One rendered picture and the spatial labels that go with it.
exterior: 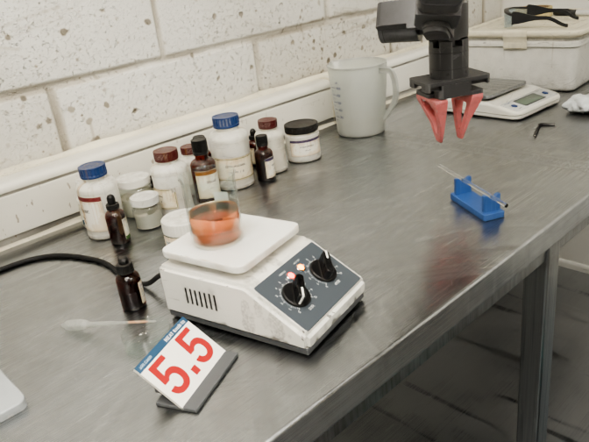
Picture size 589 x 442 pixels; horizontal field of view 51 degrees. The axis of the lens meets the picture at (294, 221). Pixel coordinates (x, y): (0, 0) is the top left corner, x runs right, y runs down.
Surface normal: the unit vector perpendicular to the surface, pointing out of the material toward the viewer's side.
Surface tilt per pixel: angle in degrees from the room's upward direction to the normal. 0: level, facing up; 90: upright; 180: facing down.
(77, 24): 90
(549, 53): 93
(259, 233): 0
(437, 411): 1
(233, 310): 90
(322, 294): 30
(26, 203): 90
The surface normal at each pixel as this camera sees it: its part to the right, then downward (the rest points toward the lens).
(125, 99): 0.69, 0.22
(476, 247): -0.11, -0.91
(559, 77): -0.66, 0.42
